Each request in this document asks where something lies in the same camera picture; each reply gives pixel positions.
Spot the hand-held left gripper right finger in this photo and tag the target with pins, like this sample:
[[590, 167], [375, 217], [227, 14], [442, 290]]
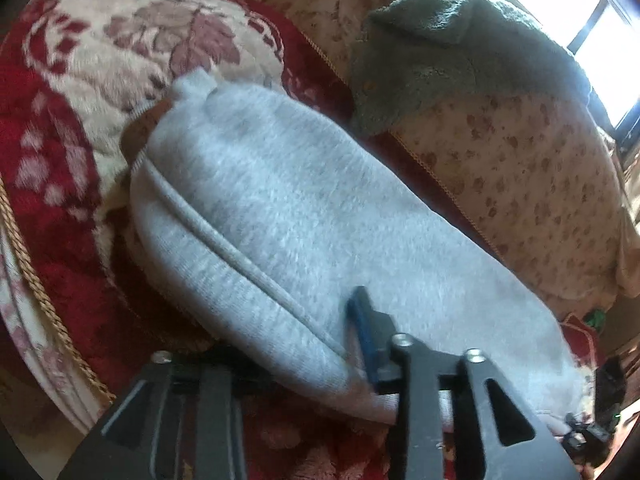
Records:
[[362, 330]]

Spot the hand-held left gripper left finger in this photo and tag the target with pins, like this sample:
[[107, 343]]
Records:
[[215, 410]]

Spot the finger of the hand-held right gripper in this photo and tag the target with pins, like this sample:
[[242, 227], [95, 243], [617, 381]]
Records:
[[587, 435]]

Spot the grey sweat pants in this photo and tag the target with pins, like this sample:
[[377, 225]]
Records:
[[300, 220]]

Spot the green cloth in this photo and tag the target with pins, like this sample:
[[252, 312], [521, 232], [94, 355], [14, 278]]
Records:
[[595, 317]]

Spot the beige floral cushion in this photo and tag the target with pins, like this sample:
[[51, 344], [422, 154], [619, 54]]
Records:
[[525, 170]]

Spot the grey-green fleece towel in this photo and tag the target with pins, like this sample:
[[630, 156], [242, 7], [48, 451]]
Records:
[[440, 45]]

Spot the red floral blanket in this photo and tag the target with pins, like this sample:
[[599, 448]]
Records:
[[100, 60]]

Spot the window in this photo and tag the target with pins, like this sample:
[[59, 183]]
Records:
[[605, 45]]

